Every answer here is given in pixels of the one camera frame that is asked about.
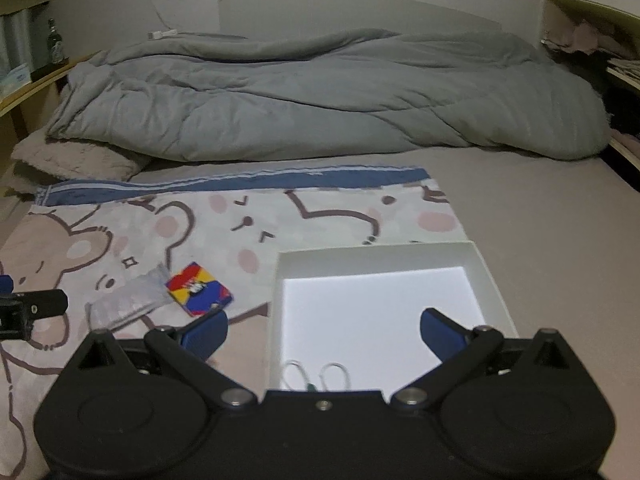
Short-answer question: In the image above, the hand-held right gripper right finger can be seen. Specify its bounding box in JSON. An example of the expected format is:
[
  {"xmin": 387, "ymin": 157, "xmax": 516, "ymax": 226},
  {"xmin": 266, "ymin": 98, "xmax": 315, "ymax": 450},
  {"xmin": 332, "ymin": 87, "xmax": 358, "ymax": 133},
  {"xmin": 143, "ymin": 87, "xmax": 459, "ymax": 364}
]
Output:
[{"xmin": 390, "ymin": 308, "xmax": 581, "ymax": 412}]

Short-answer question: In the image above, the pale curtain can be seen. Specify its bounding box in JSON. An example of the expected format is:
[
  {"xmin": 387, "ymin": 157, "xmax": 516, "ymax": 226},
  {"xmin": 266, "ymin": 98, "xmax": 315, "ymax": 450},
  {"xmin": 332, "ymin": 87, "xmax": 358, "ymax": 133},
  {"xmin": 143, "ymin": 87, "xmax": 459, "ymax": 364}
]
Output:
[{"xmin": 0, "ymin": 10, "xmax": 48, "ymax": 76}]

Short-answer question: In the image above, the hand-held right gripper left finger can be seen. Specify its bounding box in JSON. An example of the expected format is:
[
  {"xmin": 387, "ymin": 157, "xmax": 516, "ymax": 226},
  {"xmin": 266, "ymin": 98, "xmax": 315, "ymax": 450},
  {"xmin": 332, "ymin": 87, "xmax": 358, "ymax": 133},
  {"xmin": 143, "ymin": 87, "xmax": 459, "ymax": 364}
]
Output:
[{"xmin": 65, "ymin": 308, "xmax": 258, "ymax": 413}]

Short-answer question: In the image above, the white elastic cord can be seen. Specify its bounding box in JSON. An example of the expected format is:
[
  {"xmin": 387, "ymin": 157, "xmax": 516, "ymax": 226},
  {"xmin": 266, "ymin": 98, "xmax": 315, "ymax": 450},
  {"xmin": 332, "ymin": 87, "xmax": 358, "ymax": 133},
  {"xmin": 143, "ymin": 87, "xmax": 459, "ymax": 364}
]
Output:
[{"xmin": 282, "ymin": 359, "xmax": 352, "ymax": 392}]

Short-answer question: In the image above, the beige fleece blanket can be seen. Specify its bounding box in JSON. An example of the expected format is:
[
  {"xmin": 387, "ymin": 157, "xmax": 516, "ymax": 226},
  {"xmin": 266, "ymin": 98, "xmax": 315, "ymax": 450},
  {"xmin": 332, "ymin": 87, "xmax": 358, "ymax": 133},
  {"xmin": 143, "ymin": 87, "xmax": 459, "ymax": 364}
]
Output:
[{"xmin": 10, "ymin": 137, "xmax": 151, "ymax": 196}]

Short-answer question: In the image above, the bear printed blanket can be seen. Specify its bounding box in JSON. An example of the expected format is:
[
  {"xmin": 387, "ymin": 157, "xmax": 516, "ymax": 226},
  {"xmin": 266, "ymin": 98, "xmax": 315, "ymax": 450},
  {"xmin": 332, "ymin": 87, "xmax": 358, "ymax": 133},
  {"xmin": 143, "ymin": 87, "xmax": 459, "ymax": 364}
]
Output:
[{"xmin": 0, "ymin": 165, "xmax": 468, "ymax": 480}]

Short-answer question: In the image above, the colourful card box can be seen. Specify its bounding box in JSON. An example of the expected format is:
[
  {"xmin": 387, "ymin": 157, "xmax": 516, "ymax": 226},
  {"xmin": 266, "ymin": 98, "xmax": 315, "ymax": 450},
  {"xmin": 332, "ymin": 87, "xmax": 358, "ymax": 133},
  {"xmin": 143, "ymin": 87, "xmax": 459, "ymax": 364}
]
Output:
[{"xmin": 165, "ymin": 261, "xmax": 234, "ymax": 317}]

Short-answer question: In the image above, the pink crumpled clothing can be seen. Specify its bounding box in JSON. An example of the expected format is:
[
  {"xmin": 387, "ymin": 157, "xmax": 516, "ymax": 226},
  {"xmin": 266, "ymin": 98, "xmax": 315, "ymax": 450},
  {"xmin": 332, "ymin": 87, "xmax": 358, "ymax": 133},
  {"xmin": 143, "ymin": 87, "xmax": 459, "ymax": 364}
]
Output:
[{"xmin": 545, "ymin": 17, "xmax": 633, "ymax": 58}]

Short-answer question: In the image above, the wooden bedside shelf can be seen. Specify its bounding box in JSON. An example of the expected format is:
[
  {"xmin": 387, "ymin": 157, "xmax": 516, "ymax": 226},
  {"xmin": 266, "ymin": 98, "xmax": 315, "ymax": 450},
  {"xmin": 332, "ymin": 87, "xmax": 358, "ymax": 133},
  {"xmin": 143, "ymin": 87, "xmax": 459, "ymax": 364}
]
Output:
[{"xmin": 0, "ymin": 52, "xmax": 101, "ymax": 148}]

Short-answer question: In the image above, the beige bed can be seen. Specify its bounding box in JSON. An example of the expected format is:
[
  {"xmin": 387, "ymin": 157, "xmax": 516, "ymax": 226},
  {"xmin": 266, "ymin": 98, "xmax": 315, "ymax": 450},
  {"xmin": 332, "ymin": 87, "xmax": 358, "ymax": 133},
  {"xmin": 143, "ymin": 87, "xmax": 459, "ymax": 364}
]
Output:
[{"xmin": 0, "ymin": 150, "xmax": 640, "ymax": 480}]

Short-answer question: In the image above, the clear plastic packet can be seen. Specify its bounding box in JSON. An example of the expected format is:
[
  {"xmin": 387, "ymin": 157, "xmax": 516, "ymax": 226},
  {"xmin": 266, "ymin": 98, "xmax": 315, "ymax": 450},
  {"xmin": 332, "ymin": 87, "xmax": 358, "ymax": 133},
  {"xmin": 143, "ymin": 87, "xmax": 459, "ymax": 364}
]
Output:
[{"xmin": 86, "ymin": 263, "xmax": 173, "ymax": 332}]

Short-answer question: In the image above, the cream open shelf unit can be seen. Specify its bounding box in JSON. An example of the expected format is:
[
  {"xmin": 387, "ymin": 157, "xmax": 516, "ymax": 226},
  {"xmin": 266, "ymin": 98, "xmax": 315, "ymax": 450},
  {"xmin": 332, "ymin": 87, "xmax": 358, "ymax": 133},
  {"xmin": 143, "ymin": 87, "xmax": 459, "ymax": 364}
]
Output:
[{"xmin": 540, "ymin": 0, "xmax": 640, "ymax": 186}]

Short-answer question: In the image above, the tissue pack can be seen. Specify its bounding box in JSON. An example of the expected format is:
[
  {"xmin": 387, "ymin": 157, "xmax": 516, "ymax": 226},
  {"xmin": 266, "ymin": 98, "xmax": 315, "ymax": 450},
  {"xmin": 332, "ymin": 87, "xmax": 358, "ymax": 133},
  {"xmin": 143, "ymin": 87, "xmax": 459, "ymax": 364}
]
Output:
[{"xmin": 0, "ymin": 62, "xmax": 31, "ymax": 98}]

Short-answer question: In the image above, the white cardboard box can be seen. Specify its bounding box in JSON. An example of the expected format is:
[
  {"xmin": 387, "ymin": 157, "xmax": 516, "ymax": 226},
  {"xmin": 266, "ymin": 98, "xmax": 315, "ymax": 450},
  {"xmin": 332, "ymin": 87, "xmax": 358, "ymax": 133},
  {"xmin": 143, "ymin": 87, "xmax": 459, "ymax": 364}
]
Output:
[{"xmin": 268, "ymin": 241, "xmax": 519, "ymax": 392}]

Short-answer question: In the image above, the green glass bottle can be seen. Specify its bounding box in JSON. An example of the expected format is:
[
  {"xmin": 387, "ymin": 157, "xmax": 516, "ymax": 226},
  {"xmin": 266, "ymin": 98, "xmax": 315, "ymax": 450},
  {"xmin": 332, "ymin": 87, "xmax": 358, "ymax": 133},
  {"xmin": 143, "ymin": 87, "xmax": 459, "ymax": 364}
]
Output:
[{"xmin": 46, "ymin": 18, "xmax": 66, "ymax": 67}]

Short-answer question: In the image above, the grey duvet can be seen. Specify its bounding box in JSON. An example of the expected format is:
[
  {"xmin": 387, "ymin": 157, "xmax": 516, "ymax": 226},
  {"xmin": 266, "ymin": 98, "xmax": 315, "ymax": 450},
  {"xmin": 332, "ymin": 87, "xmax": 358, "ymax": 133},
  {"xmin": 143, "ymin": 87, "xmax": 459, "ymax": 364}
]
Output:
[{"xmin": 46, "ymin": 27, "xmax": 612, "ymax": 162}]

